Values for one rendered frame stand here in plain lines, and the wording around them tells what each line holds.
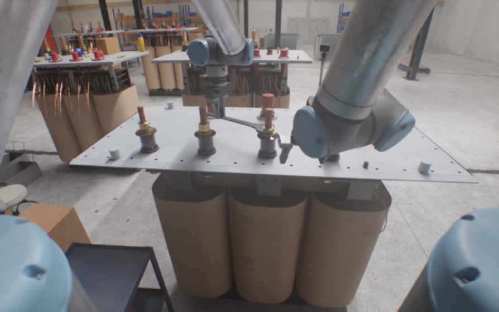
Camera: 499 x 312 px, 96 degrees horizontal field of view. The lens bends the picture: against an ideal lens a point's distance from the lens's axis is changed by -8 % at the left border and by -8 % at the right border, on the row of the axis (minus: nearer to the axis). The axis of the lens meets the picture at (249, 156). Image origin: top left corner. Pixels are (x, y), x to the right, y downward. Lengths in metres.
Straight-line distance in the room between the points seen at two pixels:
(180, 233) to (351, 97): 1.26
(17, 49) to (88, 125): 3.22
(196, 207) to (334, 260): 0.83
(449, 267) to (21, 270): 0.34
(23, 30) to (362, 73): 0.44
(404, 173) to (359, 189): 0.25
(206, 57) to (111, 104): 2.47
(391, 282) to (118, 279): 2.05
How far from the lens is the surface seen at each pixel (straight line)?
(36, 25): 0.46
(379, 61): 0.35
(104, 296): 1.33
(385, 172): 1.09
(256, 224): 1.32
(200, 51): 0.94
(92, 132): 3.67
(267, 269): 1.60
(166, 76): 7.02
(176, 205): 1.34
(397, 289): 2.50
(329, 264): 1.58
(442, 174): 1.20
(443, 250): 0.28
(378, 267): 2.57
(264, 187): 1.20
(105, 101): 3.31
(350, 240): 1.45
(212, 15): 0.71
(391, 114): 0.51
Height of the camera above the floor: 1.89
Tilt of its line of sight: 30 degrees down
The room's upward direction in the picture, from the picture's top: straight up
